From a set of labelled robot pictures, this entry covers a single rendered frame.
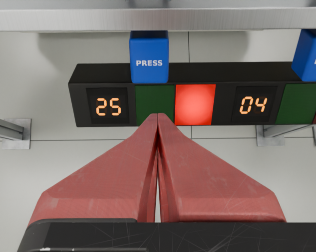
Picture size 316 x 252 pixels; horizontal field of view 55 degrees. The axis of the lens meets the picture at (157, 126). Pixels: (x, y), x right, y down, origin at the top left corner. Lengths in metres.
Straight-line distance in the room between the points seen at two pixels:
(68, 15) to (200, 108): 0.12
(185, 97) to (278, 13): 0.09
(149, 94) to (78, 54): 0.77
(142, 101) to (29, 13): 0.10
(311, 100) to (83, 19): 0.17
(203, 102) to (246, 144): 0.70
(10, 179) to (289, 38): 0.93
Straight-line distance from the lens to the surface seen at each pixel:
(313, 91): 0.25
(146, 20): 0.17
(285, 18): 0.18
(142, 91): 0.22
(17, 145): 0.96
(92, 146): 0.90
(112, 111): 0.23
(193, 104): 0.23
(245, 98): 0.24
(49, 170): 0.93
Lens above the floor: 0.88
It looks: 81 degrees down
